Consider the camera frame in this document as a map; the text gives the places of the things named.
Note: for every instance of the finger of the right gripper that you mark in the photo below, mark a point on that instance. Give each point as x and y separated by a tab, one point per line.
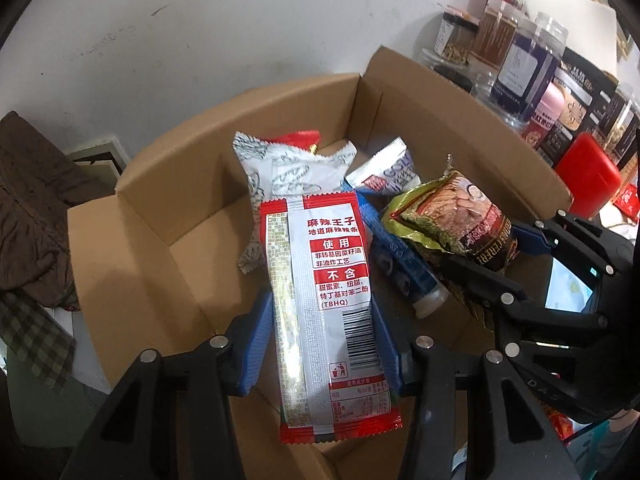
475	284
577	243

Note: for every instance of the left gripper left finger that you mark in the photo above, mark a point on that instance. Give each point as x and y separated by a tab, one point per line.
171	414

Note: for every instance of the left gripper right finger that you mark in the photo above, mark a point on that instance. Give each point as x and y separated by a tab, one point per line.
473	417

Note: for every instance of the blue tablet tube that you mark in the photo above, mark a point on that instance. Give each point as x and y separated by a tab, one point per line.
402	265

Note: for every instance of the green brown cereal snack bag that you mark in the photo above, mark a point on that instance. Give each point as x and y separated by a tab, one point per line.
452	215

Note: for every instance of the purple white Gozki snack bag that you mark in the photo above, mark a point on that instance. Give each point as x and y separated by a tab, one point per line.
388	172

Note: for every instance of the red white spicy strip packet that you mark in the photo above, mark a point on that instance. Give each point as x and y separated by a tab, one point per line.
332	382

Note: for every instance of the small red snack packet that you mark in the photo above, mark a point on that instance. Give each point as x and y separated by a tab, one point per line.
307	140

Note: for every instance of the white bread print snack bag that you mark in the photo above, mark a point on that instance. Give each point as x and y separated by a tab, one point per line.
280	171

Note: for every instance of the red cylindrical canister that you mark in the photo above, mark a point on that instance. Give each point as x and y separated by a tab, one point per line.
589	174

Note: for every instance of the pink lidded canister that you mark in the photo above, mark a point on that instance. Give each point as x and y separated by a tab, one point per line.
545	116

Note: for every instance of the black standup pouch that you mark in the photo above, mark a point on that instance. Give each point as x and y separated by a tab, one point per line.
588	92

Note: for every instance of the brown cardboard box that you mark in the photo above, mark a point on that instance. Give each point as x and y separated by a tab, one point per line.
232	297

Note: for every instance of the dark blue label jar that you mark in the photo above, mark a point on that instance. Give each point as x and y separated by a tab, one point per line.
534	55

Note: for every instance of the brown jacket on chair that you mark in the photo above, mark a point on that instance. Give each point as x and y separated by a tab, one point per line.
39	184

